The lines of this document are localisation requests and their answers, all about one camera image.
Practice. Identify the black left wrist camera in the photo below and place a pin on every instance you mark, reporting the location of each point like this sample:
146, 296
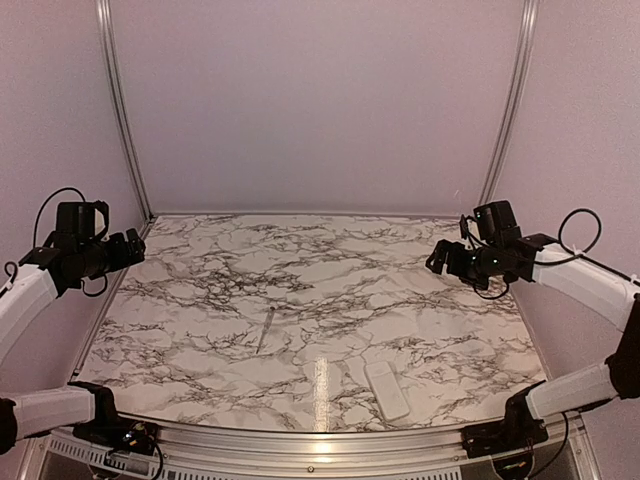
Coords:
86, 220

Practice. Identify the right aluminium frame post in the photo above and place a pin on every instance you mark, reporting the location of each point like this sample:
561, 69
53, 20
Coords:
521, 66

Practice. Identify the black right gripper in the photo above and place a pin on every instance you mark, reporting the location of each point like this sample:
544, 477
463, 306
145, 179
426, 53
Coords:
454, 266

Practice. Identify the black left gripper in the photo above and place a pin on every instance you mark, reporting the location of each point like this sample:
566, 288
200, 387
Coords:
121, 256

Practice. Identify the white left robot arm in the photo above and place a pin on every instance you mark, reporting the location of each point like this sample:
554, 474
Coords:
38, 280

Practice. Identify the aluminium frame post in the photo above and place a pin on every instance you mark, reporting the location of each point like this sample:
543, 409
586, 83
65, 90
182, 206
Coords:
521, 66
116, 88

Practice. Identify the left aluminium frame post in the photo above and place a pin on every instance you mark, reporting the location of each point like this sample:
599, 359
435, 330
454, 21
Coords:
116, 88

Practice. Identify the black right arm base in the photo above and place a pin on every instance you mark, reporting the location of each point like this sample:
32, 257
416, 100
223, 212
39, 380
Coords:
516, 430

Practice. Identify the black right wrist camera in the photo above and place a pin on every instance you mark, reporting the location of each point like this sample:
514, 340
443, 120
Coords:
496, 223

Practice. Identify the white remote control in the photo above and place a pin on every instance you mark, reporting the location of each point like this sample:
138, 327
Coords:
386, 390

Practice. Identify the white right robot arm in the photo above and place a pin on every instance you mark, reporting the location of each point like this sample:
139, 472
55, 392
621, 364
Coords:
540, 259

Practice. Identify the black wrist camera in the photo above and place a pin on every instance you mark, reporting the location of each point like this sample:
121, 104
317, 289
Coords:
86, 220
496, 223

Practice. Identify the front aluminium rail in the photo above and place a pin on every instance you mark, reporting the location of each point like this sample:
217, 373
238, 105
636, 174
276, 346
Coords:
197, 452

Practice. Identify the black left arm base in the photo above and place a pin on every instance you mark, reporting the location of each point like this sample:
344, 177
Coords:
108, 428

